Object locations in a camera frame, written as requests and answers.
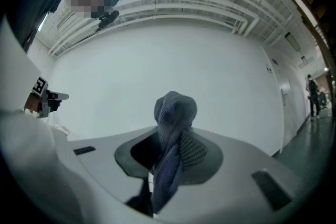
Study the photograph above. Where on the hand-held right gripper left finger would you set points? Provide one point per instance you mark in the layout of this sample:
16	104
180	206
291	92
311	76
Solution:
105	160

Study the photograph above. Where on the white door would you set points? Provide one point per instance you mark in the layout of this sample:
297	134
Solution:
285	118

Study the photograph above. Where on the black head camera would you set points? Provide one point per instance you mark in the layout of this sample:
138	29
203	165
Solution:
109	19

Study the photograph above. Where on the rectangular ceiling light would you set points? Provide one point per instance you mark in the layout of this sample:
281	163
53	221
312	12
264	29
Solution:
292	41

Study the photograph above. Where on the person's left forearm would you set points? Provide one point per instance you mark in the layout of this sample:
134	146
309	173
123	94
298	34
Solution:
32	102

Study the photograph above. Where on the blue wiping cloth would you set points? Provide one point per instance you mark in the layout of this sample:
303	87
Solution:
173	112

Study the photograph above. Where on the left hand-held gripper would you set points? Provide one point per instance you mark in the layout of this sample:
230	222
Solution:
39	86

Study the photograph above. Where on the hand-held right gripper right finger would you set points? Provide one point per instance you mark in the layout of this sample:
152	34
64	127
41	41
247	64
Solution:
236	186

